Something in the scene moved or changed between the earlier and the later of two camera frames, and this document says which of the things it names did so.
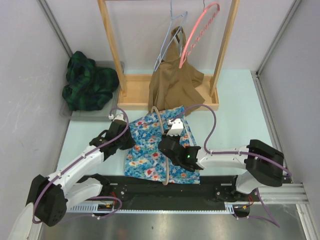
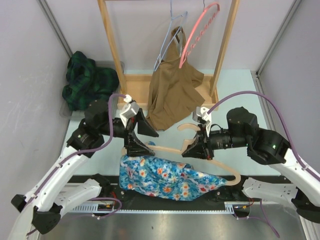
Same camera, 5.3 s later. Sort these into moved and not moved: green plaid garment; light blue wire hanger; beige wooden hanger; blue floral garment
Moved: blue floral garment; beige wooden hanger
Not moved: light blue wire hanger; green plaid garment
